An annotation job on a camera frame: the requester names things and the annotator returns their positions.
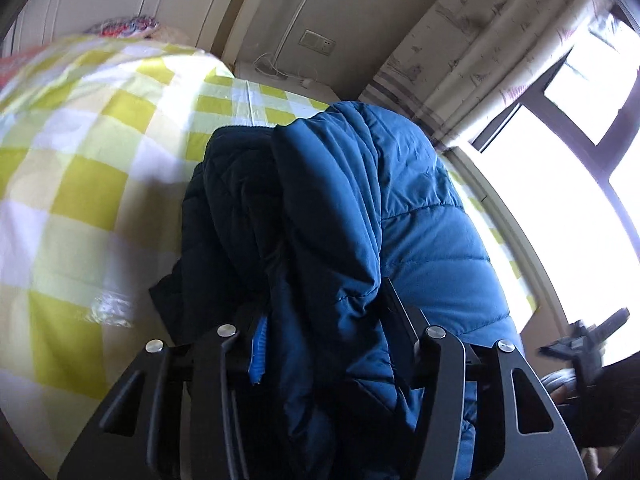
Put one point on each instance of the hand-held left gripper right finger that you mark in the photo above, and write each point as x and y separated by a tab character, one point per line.
401	320

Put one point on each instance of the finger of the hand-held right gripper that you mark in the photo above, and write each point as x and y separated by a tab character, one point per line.
615	321

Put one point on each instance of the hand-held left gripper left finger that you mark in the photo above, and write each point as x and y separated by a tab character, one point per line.
257	355

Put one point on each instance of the blue puffer jacket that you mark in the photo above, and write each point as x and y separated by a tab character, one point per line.
345	220

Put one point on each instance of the yellow checked bed sheet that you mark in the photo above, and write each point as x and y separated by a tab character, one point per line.
100	170

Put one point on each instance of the white nightstand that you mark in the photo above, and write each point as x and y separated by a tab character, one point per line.
280	87

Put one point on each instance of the printed striped curtain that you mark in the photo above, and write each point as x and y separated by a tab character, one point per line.
475	40

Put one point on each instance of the white pole lamp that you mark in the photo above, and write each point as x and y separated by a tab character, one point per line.
295	25

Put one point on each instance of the colourful patterned pillow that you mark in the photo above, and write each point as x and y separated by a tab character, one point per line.
125	27

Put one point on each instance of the dark window frame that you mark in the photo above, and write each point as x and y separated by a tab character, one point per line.
537	110

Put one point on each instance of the wall socket panel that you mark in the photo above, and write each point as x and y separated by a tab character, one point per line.
316	42

